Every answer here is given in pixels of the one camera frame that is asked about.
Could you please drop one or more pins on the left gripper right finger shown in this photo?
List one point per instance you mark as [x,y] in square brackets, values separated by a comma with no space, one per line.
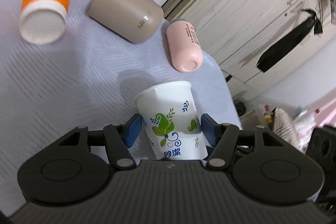
[222,138]

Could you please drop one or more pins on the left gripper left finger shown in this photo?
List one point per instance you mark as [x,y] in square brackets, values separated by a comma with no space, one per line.
[118,139]

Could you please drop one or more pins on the white floral paper cup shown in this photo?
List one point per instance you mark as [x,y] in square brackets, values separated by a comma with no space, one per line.
[171,121]

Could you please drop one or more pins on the pink cup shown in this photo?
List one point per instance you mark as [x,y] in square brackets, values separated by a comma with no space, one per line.
[185,51]

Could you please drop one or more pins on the white tablecloth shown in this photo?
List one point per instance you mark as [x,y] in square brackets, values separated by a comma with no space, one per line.
[90,77]

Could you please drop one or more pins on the black ribbon bow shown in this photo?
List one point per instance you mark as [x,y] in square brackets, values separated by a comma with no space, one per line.
[287,43]

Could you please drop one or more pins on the wooden wardrobe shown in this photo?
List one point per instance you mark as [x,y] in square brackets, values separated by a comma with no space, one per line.
[237,32]

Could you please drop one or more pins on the beige ceramic mug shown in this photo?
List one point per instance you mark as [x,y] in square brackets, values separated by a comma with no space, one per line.
[134,20]

